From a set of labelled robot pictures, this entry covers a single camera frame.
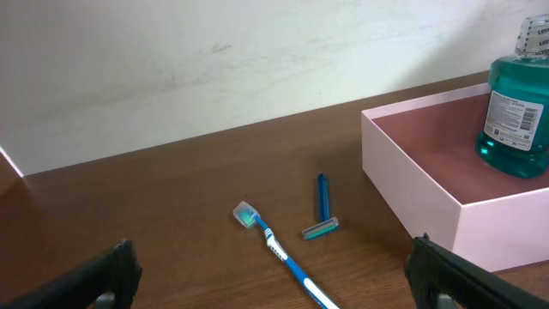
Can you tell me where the blue disposable razor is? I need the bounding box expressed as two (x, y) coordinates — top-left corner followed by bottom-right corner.
(302, 173), (339, 240)

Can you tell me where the pink open box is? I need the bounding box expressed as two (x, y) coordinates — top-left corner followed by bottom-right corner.
(361, 84), (548, 271)

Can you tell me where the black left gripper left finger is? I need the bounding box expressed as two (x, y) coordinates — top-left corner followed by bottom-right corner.
(1, 239), (142, 309)

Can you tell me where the green mouthwash bottle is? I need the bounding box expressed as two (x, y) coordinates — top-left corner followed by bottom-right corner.
(475, 14), (548, 179)

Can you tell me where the blue white toothbrush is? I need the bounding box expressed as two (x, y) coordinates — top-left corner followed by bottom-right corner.
(232, 201), (339, 309)

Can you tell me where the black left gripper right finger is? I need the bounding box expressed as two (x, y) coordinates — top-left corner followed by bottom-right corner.
(404, 234), (548, 309)

